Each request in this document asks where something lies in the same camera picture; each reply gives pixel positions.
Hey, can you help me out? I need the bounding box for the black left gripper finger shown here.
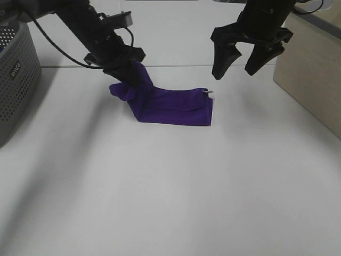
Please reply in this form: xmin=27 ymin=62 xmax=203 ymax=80
xmin=103 ymin=60 xmax=141 ymax=87

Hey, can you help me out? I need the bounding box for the grey perforated plastic basket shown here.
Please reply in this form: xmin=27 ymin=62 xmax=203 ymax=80
xmin=1 ymin=20 xmax=42 ymax=145

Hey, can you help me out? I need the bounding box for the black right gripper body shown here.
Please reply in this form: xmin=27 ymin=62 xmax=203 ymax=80
xmin=211 ymin=0 xmax=295 ymax=47

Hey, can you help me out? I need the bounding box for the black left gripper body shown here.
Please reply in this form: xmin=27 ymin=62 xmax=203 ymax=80
xmin=55 ymin=1 xmax=145 ymax=67

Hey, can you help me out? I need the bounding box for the purple towel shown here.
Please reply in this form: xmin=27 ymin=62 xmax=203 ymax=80
xmin=109 ymin=62 xmax=213 ymax=126

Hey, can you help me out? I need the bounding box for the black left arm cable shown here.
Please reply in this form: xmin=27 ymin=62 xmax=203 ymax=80
xmin=31 ymin=18 xmax=134 ymax=68

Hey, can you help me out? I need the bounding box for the beige storage bin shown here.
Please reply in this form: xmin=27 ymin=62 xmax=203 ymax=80
xmin=273 ymin=1 xmax=340 ymax=137

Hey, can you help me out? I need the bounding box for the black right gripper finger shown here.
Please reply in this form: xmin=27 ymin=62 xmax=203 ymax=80
xmin=245 ymin=44 xmax=284 ymax=76
xmin=212 ymin=43 xmax=242 ymax=79

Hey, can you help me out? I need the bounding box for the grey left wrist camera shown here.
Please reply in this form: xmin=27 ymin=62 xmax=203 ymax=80
xmin=98 ymin=11 xmax=133 ymax=30

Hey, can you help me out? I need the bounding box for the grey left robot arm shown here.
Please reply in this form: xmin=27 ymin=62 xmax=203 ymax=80
xmin=1 ymin=1 xmax=145 ymax=87

